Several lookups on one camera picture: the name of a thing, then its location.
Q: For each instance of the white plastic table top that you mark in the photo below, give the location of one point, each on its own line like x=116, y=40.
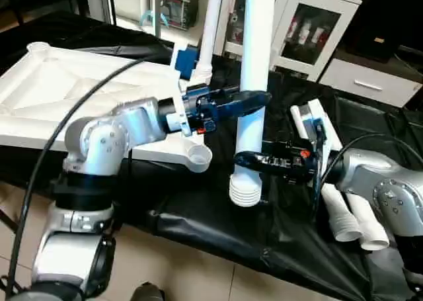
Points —
x=66, y=96

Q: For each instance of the dark storage box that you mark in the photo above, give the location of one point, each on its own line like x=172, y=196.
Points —
x=180, y=10

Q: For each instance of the light blue metal frame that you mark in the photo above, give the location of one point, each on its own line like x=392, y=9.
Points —
x=157, y=6

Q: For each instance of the white glass-door cabinet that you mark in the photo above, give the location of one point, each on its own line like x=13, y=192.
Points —
x=304, y=23

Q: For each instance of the white plastic table leg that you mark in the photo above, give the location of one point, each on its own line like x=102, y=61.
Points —
x=344, y=215
x=210, y=30
x=254, y=63
x=373, y=231

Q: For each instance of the black box yellow label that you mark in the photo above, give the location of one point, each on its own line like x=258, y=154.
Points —
x=383, y=16

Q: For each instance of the white drawer unit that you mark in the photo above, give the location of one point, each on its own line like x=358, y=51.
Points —
x=370, y=83

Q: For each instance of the black mat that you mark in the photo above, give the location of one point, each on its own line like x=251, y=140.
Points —
x=198, y=215

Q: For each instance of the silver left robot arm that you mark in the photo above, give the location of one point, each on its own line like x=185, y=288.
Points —
x=99, y=155

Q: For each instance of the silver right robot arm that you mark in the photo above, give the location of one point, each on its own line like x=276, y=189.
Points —
x=383, y=195

